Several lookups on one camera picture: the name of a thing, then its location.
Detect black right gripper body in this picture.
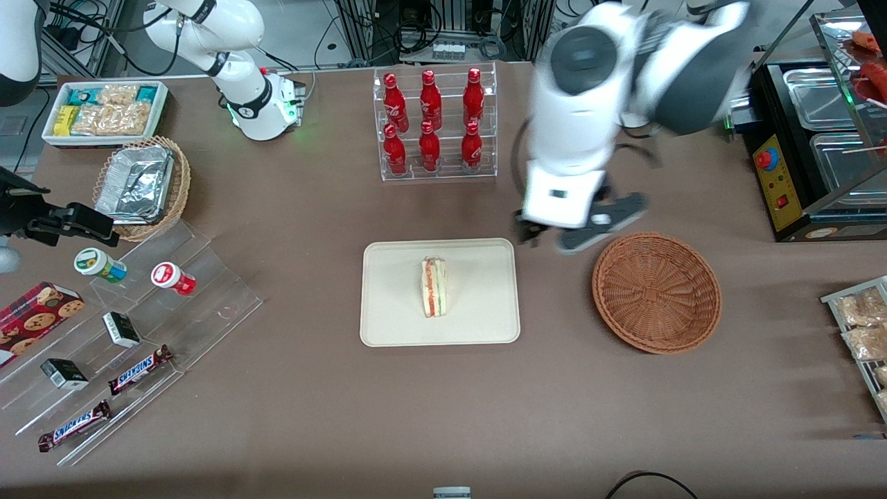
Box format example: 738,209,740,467
0,166,53,240

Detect triangular sandwich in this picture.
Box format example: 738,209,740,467
420,256,449,319

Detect aluminium foil tray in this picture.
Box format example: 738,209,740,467
95,144,175,226

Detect beige rectangular tray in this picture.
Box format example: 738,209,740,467
360,238,521,347

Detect tan wicker basket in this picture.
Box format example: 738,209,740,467
92,136,192,243

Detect brown round wicker basket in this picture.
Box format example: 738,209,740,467
591,231,723,356

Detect tray of packaged snacks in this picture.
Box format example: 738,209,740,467
820,276,887,423

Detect green lid snack cup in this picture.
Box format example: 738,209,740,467
74,247,128,285

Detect white rectangular snack bin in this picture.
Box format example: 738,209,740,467
42,80,170,149

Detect clear rice cracker bag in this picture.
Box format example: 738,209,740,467
71,103,116,137
97,84,141,107
111,101,154,137

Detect yellow snack pack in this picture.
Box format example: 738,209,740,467
53,105,81,137

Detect red lid snack cup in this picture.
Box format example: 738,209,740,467
151,262,197,297

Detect clear acrylic bottle rack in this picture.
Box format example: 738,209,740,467
373,61,498,183

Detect red cookie box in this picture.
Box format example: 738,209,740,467
0,281,86,369

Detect red cola bottle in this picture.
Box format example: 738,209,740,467
383,72,410,133
419,69,444,131
462,67,486,128
383,123,408,177
461,121,484,173
418,121,441,173

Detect small black box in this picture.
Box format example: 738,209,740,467
103,311,141,349
40,358,89,391

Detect clear acrylic stepped display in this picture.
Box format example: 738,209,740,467
0,218,265,467

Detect brown snickers bar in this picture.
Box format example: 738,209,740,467
37,400,112,453
107,344,174,396

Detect silver box with green light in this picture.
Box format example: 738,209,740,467
721,90,754,134

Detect black food warmer machine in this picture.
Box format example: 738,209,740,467
745,59,887,243

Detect red sausage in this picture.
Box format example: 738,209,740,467
858,61,887,105

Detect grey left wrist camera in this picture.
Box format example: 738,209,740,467
556,193,650,255

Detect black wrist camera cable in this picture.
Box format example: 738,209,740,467
511,116,536,209

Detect black table cable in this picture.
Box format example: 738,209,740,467
604,471,701,499

